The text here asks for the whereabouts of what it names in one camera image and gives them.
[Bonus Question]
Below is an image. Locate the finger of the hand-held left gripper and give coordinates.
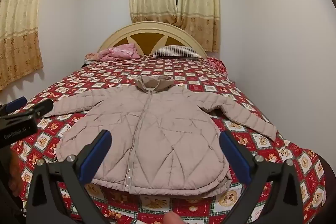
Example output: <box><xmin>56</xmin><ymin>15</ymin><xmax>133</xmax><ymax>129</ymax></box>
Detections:
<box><xmin>5</xmin><ymin>97</ymin><xmax>27</xmax><ymax>113</ymax></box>
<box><xmin>22</xmin><ymin>99</ymin><xmax>54</xmax><ymax>118</ymax></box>

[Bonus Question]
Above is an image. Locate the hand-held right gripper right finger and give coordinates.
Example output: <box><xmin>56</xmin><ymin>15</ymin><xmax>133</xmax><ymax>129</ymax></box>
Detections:
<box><xmin>219</xmin><ymin>131</ymin><xmax>311</xmax><ymax>224</ymax></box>

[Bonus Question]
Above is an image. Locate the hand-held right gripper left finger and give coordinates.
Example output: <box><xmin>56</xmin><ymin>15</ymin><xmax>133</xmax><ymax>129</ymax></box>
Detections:
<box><xmin>26</xmin><ymin>130</ymin><xmax>113</xmax><ymax>224</ymax></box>

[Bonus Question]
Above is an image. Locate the beige quilted puffer jacket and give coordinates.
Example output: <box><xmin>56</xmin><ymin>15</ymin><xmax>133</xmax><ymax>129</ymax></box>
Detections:
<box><xmin>43</xmin><ymin>74</ymin><xmax>278</xmax><ymax>197</ymax></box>

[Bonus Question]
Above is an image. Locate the person's right hand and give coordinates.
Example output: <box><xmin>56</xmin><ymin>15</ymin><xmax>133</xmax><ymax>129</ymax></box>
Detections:
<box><xmin>163</xmin><ymin>212</ymin><xmax>184</xmax><ymax>224</ymax></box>

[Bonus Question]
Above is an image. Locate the red printed bear bedspread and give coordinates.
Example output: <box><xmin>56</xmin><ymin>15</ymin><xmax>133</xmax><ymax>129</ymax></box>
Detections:
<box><xmin>9</xmin><ymin>57</ymin><xmax>327</xmax><ymax>224</ymax></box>

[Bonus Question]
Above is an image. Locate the red patterned cloth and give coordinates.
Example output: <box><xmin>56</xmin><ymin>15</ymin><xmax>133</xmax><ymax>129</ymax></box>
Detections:
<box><xmin>207</xmin><ymin>56</ymin><xmax>228</xmax><ymax>75</ymax></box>

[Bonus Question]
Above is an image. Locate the pink floral quilt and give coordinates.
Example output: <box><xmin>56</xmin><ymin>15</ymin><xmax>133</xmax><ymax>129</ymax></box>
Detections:
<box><xmin>84</xmin><ymin>43</ymin><xmax>140</xmax><ymax>62</ymax></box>

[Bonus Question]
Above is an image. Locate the striped pillow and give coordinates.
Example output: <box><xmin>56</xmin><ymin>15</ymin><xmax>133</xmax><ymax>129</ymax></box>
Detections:
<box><xmin>153</xmin><ymin>46</ymin><xmax>203</xmax><ymax>59</ymax></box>

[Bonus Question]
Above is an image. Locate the cream arched bed headboard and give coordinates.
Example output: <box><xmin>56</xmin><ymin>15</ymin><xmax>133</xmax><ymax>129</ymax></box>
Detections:
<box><xmin>97</xmin><ymin>21</ymin><xmax>208</xmax><ymax>59</ymax></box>

